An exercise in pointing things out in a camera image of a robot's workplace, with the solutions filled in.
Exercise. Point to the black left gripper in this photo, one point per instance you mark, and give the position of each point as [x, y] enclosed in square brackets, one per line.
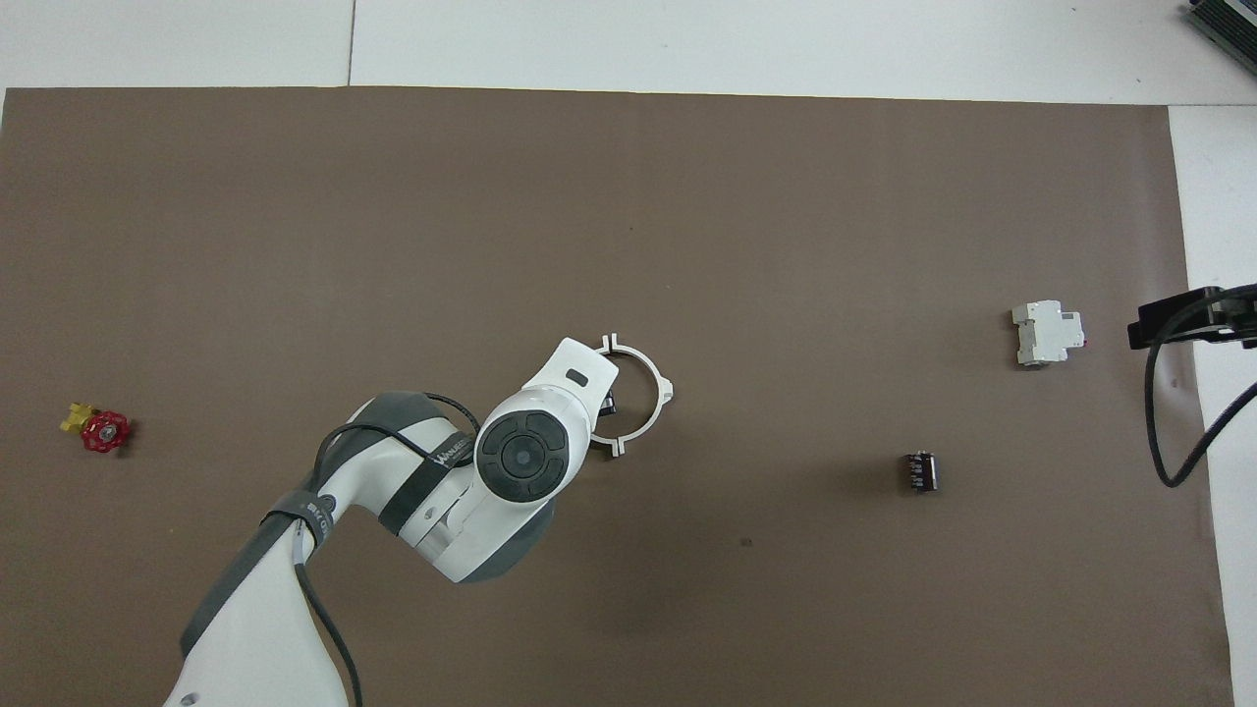
[608, 402]

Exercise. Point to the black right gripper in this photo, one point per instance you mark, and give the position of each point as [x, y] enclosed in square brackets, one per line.
[1193, 329]

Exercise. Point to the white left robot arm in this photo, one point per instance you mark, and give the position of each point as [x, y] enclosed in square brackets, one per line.
[462, 511]

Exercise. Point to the white circuit breaker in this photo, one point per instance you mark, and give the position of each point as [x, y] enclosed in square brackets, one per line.
[1046, 334]

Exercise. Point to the brown paper table mat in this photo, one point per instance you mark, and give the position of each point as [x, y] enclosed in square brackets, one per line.
[786, 196]

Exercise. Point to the black cylindrical capacitor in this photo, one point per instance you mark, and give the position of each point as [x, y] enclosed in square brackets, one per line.
[920, 472]

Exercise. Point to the grey ribbed device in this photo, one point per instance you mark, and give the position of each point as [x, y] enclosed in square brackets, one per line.
[1228, 22]

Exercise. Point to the red handwheel brass valve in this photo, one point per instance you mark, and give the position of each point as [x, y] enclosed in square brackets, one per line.
[105, 432]

